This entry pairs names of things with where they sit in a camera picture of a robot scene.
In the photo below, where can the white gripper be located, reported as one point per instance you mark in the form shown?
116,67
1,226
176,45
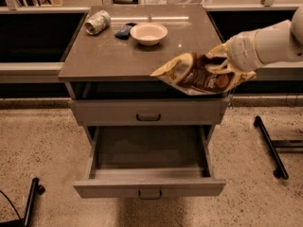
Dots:
242,53

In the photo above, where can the brown chip bag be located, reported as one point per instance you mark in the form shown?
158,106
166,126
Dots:
197,75

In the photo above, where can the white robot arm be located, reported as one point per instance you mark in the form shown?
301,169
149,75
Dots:
282,41

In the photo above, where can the closed grey top drawer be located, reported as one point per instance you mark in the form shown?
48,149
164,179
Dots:
149,112

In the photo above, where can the grey drawer cabinet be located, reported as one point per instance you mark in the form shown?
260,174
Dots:
103,67

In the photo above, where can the open grey middle drawer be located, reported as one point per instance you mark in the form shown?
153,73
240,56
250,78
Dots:
150,163

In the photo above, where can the white paper bowl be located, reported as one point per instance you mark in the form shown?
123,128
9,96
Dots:
149,34

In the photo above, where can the dark blue snack packet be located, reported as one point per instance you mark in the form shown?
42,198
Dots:
124,33

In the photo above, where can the black right base leg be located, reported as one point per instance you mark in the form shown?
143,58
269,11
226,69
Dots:
278,146

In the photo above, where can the black base leg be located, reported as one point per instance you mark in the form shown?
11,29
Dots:
34,190
278,146

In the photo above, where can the green soda can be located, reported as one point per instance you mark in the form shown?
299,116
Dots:
97,22

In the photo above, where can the grey metal railing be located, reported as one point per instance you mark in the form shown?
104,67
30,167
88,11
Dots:
28,71

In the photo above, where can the black left base leg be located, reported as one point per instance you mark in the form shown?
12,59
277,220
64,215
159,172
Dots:
34,190

